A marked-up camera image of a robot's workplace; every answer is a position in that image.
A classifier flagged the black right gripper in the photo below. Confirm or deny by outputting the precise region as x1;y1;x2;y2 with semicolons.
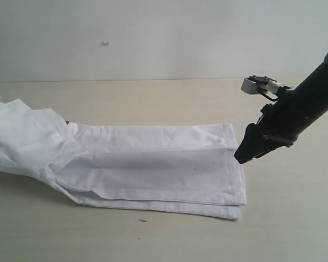
234;102;300;164

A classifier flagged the white t-shirt red lettering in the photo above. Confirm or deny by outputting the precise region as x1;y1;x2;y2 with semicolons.
0;99;247;220

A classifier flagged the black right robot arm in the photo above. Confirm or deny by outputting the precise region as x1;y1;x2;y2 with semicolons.
234;52;328;164

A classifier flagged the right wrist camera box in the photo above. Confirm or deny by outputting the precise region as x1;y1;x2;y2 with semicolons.
241;75;293;102

